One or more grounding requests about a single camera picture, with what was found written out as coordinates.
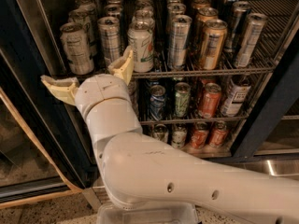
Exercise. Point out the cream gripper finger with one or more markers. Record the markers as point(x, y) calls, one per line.
point(123, 67)
point(62, 89)

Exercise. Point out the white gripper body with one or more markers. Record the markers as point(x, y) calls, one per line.
point(102, 92)

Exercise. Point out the silver redbull can front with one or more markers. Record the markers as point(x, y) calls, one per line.
point(110, 37)

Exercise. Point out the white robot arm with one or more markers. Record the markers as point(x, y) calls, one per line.
point(137, 169)

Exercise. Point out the white 7up can front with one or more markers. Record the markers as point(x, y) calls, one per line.
point(140, 38)

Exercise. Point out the white 7up can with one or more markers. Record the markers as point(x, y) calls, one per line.
point(160, 132)
point(140, 38)

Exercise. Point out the blue pepsi can middle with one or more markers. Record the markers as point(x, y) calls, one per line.
point(157, 102)

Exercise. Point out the white can front left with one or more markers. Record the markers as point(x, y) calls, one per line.
point(76, 48)

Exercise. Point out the redbull can second row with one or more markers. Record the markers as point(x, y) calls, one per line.
point(114, 10)

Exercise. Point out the green can middle centre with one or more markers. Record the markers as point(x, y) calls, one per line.
point(182, 99)

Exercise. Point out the white can second row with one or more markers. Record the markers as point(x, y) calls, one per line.
point(82, 17)

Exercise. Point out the glass fridge door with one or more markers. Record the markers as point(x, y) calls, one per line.
point(45, 149)

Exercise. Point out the white 7up can bottom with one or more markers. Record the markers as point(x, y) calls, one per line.
point(160, 132)

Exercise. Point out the silver tall can front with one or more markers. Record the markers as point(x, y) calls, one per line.
point(178, 41)

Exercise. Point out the silver can second row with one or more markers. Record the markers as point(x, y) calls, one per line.
point(173, 9)

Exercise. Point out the orange can middle shelf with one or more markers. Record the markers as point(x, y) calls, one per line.
point(210, 100)

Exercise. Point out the gold tall can front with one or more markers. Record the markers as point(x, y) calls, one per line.
point(214, 35)

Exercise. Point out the gold can second row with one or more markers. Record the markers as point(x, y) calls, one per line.
point(203, 15)

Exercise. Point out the orange can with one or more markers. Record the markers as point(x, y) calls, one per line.
point(218, 134)
point(199, 135)

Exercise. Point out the orange can bottom right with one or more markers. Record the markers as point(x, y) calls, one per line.
point(218, 134)

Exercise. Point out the silver slim can behind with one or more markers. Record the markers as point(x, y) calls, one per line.
point(239, 12)

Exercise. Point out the silver slim can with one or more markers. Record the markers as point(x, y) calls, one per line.
point(253, 28)
point(239, 12)

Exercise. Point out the silver slim can right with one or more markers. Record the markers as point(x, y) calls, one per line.
point(253, 28)

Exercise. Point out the plastic water bottle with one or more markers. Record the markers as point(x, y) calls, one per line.
point(133, 92)

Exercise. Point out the white label bottle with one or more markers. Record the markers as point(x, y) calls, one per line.
point(236, 93)

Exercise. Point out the clear plastic container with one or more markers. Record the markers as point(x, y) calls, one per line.
point(150, 213)

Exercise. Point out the top wire shelf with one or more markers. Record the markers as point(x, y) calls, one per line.
point(280, 14)

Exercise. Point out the wire shelf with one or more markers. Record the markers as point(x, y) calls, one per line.
point(291, 113)
point(280, 14)

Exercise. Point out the middle wire shelf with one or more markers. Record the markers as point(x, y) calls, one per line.
point(291, 113)

